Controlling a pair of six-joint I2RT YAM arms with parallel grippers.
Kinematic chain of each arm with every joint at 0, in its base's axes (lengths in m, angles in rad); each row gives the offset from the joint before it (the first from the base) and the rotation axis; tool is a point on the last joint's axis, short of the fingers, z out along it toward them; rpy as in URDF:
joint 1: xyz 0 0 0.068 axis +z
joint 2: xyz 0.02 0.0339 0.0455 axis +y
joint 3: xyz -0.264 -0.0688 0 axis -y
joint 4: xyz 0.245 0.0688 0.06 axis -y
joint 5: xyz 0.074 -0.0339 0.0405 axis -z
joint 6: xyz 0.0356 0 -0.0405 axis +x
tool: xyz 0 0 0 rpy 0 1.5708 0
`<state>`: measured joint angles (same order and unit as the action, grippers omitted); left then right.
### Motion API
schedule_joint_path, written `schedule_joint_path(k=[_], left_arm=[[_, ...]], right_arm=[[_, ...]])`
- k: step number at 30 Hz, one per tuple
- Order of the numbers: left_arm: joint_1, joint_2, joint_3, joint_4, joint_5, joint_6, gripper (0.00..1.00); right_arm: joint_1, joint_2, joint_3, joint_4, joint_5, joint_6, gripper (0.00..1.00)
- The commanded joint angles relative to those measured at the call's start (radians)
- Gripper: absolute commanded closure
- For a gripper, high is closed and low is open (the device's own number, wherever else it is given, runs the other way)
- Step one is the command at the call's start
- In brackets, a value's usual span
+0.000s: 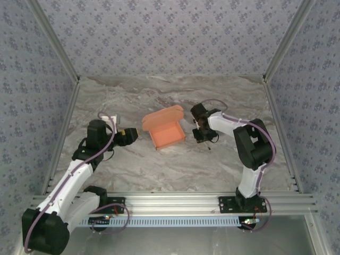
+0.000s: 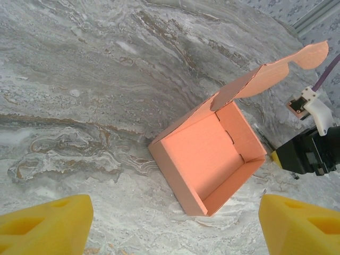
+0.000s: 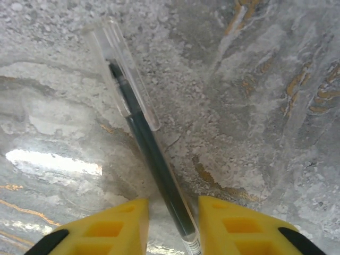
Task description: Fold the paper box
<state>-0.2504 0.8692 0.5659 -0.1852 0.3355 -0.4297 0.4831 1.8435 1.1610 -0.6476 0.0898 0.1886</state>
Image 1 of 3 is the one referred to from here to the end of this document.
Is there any aluminium table side rail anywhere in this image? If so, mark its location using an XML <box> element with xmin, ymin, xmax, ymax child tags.
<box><xmin>264</xmin><ymin>78</ymin><xmax>303</xmax><ymax>194</ymax></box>
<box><xmin>41</xmin><ymin>78</ymin><xmax>82</xmax><ymax>196</ymax></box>

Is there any grey metal sheet panel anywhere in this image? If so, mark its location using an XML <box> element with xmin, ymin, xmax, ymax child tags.
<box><xmin>15</xmin><ymin>215</ymin><xmax>327</xmax><ymax>255</ymax></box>

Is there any aluminium frame post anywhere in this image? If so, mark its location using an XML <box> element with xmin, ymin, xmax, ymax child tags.
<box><xmin>26</xmin><ymin>0</ymin><xmax>81</xmax><ymax>82</ymax></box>
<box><xmin>262</xmin><ymin>0</ymin><xmax>318</xmax><ymax>82</ymax></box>

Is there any salmon orange paper box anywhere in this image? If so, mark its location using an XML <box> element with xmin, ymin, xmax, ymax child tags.
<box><xmin>141</xmin><ymin>105</ymin><xmax>186</xmax><ymax>152</ymax></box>

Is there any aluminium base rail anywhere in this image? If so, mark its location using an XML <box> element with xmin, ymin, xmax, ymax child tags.
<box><xmin>30</xmin><ymin>193</ymin><xmax>318</xmax><ymax>215</ymax></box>

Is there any slotted pale blue cable duct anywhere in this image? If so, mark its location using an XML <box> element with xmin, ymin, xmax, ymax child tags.
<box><xmin>79</xmin><ymin>216</ymin><xmax>244</xmax><ymax>228</ymax></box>

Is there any small black circuit board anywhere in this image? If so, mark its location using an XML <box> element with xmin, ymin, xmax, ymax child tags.
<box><xmin>240</xmin><ymin>217</ymin><xmax>260</xmax><ymax>229</ymax></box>
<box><xmin>89</xmin><ymin>216</ymin><xmax>111</xmax><ymax>226</ymax></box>

